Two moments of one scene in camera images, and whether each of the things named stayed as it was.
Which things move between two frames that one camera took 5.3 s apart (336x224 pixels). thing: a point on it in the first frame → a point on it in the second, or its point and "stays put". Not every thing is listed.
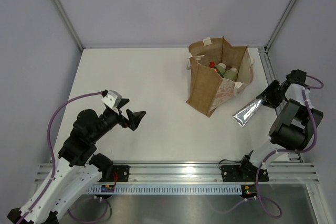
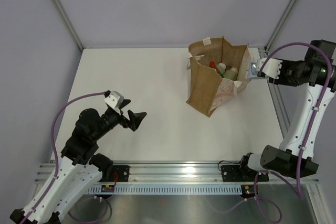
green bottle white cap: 221,68 stays put
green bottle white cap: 231,74 stays put
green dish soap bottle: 212,64 stays put
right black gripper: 271,102 → 280,81
